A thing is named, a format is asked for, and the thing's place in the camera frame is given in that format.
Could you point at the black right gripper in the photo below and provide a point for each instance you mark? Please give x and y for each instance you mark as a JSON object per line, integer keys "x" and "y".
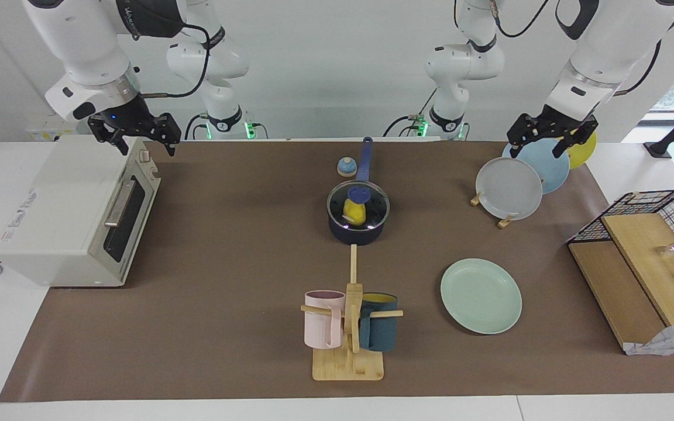
{"x": 129, "y": 117}

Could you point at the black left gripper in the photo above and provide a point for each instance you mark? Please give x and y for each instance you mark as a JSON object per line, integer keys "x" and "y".
{"x": 559, "y": 123}

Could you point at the glass lid blue knob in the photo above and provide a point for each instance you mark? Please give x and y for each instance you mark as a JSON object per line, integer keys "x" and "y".
{"x": 362, "y": 193}

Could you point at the yellow potato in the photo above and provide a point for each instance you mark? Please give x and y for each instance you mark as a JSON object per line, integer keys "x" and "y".
{"x": 354, "y": 213}

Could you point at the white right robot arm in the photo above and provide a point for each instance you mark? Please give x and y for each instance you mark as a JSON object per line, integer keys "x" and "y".
{"x": 79, "y": 35}

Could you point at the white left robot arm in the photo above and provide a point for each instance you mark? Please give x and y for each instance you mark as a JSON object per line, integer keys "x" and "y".
{"x": 606, "y": 47}

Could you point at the light blue plate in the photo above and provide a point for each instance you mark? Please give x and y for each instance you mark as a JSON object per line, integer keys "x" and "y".
{"x": 550, "y": 166}

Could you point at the yellow plate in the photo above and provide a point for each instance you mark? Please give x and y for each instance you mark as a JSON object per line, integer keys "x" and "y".
{"x": 583, "y": 155}

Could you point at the grey plate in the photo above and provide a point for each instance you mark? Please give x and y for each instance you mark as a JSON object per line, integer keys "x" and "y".
{"x": 509, "y": 188}

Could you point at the wooden plate rack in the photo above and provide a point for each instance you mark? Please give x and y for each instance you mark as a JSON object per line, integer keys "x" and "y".
{"x": 504, "y": 223}

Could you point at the green plate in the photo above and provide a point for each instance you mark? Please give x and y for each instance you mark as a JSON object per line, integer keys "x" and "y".
{"x": 480, "y": 295}

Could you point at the white toaster oven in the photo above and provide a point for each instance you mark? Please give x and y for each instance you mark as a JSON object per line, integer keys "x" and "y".
{"x": 50, "y": 222}

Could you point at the brown table mat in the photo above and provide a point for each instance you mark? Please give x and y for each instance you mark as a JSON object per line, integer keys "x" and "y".
{"x": 226, "y": 263}

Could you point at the wooden shelf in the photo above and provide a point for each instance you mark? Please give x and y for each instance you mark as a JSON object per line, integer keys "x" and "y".
{"x": 618, "y": 292}

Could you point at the pink mug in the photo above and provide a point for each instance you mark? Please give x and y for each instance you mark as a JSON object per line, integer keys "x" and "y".
{"x": 319, "y": 327}

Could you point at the dark teal mug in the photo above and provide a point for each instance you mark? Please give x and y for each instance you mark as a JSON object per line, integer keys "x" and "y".
{"x": 381, "y": 333}

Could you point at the wooden mug tree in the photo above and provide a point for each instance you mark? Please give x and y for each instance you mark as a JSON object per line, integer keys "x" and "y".
{"x": 348, "y": 368}

